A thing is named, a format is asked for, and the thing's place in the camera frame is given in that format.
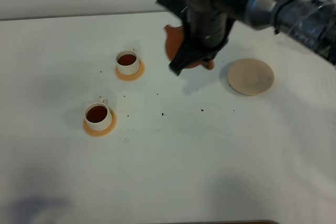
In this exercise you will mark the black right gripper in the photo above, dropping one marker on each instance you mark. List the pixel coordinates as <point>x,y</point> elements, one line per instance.
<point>206,25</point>

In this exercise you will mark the brown clay teapot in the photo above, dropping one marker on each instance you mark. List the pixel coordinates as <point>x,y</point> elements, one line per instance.
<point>174,39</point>

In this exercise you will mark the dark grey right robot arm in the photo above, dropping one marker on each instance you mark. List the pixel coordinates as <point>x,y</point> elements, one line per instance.
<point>311,23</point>

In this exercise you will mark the beige round teapot saucer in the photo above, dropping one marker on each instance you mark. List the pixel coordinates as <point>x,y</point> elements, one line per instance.
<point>250,76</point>

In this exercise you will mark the far white teacup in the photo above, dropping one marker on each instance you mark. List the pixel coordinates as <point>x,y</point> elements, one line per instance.
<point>128,63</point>

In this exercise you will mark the white teacup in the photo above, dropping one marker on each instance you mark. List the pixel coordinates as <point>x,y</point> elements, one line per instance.
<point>98,116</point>
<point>128,63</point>

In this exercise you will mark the far orange coaster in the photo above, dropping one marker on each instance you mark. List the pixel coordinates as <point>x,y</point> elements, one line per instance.
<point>132,77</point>

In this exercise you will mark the orange coaster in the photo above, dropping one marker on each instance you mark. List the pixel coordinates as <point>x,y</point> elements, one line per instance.
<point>132,77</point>
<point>93,133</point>

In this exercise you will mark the near white teacup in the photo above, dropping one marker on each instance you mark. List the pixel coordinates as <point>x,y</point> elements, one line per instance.
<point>98,116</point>

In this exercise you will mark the near orange coaster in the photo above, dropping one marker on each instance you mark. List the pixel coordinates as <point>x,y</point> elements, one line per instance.
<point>93,133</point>

